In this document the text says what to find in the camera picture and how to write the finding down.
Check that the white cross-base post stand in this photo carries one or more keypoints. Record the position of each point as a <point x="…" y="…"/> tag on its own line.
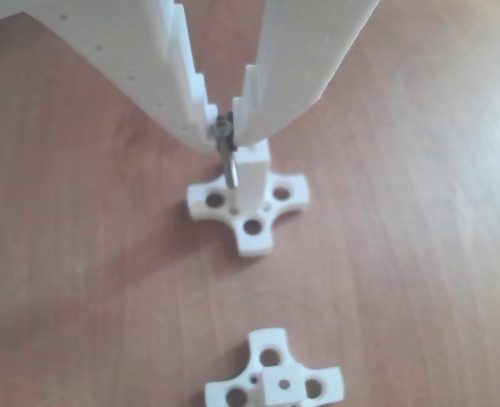
<point x="252" y="182"/>
<point x="275" y="337"/>

